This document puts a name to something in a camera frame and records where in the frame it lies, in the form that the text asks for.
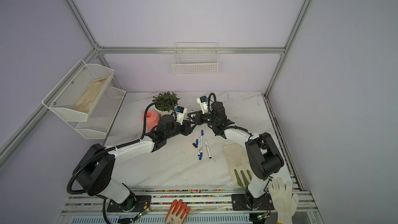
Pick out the pink watering can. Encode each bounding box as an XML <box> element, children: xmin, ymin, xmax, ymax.
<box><xmin>142</xmin><ymin>111</ymin><xmax>160</xmax><ymax>133</ymax></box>

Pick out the beige green work glove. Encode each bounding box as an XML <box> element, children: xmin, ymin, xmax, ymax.
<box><xmin>223</xmin><ymin>144</ymin><xmax>254</xmax><ymax>188</ymax></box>

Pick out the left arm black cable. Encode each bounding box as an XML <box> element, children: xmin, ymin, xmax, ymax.
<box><xmin>66</xmin><ymin>101</ymin><xmax>177</xmax><ymax>195</ymax></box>

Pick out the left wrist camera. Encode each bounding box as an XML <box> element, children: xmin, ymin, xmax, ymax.
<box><xmin>175</xmin><ymin>106</ymin><xmax>187</xmax><ymax>125</ymax></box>

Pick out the orange rubber glove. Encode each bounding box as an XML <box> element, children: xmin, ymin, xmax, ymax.
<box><xmin>165</xmin><ymin>200</ymin><xmax>190</xmax><ymax>224</ymax></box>

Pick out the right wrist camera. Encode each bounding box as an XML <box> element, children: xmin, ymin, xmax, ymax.
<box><xmin>197</xmin><ymin>95</ymin><xmax>208</xmax><ymax>114</ymax></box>

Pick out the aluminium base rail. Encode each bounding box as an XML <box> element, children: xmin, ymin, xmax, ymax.
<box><xmin>55</xmin><ymin>186</ymin><xmax>324</xmax><ymax>224</ymax></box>

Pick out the white pen blue end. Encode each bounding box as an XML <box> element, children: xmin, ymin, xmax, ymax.
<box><xmin>196</xmin><ymin>138</ymin><xmax>201</xmax><ymax>156</ymax></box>

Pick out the white knit glove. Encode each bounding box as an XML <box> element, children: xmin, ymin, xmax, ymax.
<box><xmin>268</xmin><ymin>177</ymin><xmax>299</xmax><ymax>224</ymax></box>

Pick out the white two-tier mesh shelf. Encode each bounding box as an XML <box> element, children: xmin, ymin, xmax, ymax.
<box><xmin>42</xmin><ymin>60</ymin><xmax>126</xmax><ymax>140</ymax></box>

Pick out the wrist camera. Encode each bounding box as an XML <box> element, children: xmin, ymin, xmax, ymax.
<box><xmin>175</xmin><ymin>106</ymin><xmax>187</xmax><ymax>125</ymax></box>
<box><xmin>197</xmin><ymin>95</ymin><xmax>208</xmax><ymax>114</ymax></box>

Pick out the green potted plant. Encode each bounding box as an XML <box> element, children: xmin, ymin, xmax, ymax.
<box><xmin>152</xmin><ymin>91</ymin><xmax>180</xmax><ymax>117</ymax></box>

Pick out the white pen with blue cap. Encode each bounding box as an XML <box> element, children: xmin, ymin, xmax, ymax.
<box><xmin>199</xmin><ymin>130</ymin><xmax>204</xmax><ymax>160</ymax></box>

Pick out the white wire wall basket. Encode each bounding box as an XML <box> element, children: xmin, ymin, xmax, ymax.
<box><xmin>172</xmin><ymin>42</ymin><xmax>219</xmax><ymax>76</ymax></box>

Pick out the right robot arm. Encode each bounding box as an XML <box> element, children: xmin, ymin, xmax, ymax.
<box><xmin>188</xmin><ymin>102</ymin><xmax>284</xmax><ymax>210</ymax></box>

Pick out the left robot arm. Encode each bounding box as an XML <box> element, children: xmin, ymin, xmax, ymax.
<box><xmin>66</xmin><ymin>115</ymin><xmax>196</xmax><ymax>212</ymax></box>

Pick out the white pen right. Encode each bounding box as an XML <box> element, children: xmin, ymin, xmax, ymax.
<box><xmin>205</xmin><ymin>140</ymin><xmax>212</xmax><ymax>159</ymax></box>

